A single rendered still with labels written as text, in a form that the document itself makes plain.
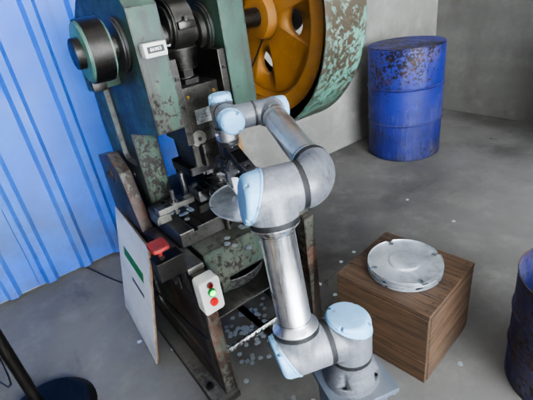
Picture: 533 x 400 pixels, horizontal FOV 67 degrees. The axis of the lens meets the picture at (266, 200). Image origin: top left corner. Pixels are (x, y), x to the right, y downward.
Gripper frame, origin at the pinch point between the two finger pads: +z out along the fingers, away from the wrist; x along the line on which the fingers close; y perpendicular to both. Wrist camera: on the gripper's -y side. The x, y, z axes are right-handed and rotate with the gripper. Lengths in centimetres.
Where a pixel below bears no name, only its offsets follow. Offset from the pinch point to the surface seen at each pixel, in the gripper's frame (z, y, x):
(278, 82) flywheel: -27.7, 19.6, -36.6
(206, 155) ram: -13.4, 12.2, 4.1
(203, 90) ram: -34.5, 15.4, -1.6
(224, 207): 1.4, -0.7, 8.1
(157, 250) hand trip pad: 4.0, -2.4, 34.5
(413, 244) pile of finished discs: 42, -27, -62
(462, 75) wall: 47, 108, -329
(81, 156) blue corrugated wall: 10, 133, 25
